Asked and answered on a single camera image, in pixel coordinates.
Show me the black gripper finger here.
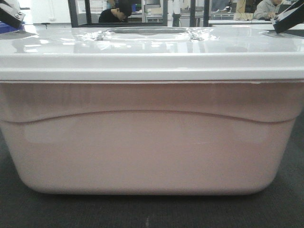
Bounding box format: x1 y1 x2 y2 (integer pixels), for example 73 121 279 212
270 0 304 33
0 0 25 29

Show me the blue crate at far left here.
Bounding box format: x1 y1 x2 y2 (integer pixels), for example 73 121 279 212
0 21 25 34

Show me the person in grey hoodie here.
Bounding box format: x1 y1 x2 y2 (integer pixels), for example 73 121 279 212
253 0 285 19

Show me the person in black shirt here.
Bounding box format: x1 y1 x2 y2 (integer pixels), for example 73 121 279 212
98 0 132 23

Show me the black metal frame partition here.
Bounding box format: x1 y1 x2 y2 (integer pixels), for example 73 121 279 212
68 0 211 28

